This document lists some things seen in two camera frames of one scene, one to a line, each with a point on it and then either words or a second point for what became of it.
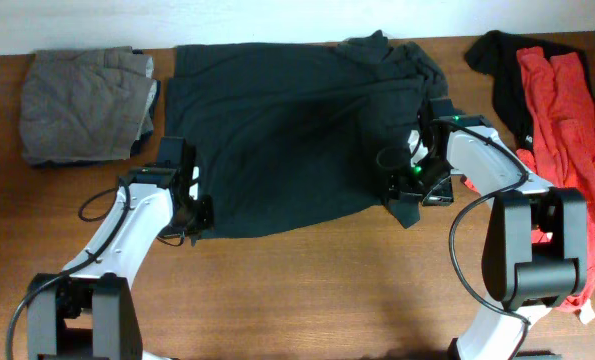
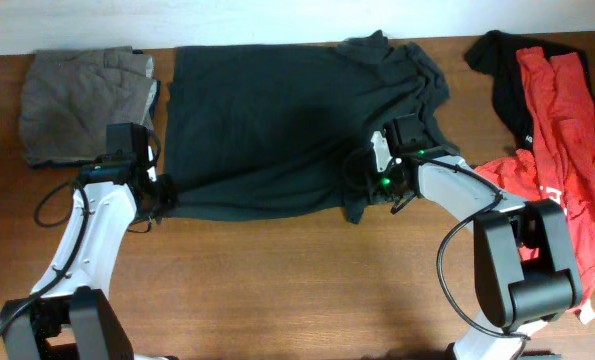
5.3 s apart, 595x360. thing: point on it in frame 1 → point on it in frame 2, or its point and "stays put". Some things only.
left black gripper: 206,219 → 170,195
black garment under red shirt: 495,53 stays put
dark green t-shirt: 287,131 stays put
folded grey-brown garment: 84,105 stays put
